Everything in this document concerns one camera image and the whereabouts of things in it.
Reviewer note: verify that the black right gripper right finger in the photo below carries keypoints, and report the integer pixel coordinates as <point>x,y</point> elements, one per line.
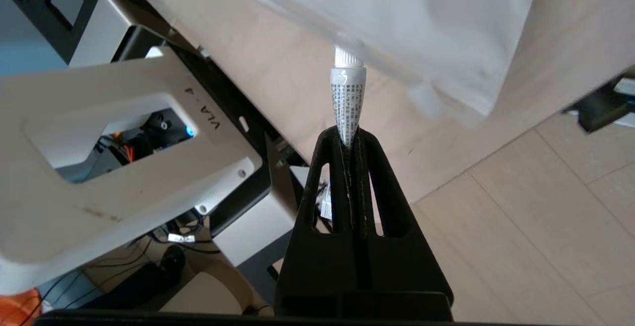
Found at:
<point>397,266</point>

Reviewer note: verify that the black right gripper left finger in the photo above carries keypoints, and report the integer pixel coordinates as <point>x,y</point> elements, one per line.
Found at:
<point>317,266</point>

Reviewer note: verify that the white horse-print zipper pouch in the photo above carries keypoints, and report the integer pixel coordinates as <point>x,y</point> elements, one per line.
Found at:
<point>421,28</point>

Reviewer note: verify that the silver robot base box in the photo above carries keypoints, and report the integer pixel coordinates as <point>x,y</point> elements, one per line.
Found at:
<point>104,28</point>

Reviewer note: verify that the silver base housing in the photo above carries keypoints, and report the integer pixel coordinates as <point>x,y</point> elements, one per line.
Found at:
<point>258,231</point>

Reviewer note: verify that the beige rounded base cover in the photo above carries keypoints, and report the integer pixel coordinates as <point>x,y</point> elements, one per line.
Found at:
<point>208,293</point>

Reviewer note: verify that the black power plug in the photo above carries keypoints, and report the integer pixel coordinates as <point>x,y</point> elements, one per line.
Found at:
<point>600,110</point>

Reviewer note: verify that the orange rounded floor item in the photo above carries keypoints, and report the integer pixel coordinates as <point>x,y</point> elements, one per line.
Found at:
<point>17,308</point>

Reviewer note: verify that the blue bed cover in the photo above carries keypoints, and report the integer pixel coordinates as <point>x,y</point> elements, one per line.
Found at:
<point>25,43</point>

